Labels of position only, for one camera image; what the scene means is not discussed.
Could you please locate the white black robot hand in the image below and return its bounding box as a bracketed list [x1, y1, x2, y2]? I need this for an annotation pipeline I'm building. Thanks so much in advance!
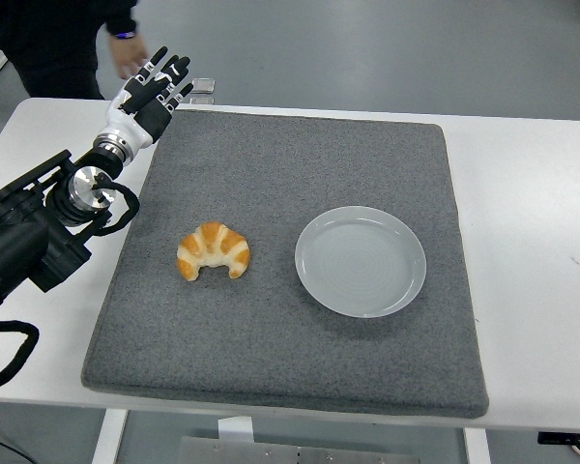
[94, 45, 195, 149]

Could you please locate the golden croissant bread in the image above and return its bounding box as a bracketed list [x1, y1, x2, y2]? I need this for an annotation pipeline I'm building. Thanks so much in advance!
[176, 220, 251, 282]

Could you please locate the round grey plate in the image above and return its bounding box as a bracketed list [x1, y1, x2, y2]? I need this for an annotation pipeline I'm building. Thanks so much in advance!
[294, 205, 427, 319]

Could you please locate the grey metal plate with screws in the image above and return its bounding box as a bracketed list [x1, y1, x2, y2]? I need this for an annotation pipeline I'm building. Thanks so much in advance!
[177, 436, 421, 464]

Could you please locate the person's hand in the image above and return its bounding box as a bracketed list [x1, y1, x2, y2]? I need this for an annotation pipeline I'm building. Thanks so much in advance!
[108, 32, 150, 81]

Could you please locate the person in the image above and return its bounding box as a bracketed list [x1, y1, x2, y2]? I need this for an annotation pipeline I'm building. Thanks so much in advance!
[0, 0, 141, 102]

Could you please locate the grey felt mat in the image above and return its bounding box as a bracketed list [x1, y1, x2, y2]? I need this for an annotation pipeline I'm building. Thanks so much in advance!
[80, 108, 490, 420]

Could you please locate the white table leg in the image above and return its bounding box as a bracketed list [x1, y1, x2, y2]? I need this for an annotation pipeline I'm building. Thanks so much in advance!
[90, 409, 130, 464]
[462, 427, 492, 464]

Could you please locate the black table control panel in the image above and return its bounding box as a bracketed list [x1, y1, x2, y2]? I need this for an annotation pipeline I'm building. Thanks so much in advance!
[536, 430, 580, 447]

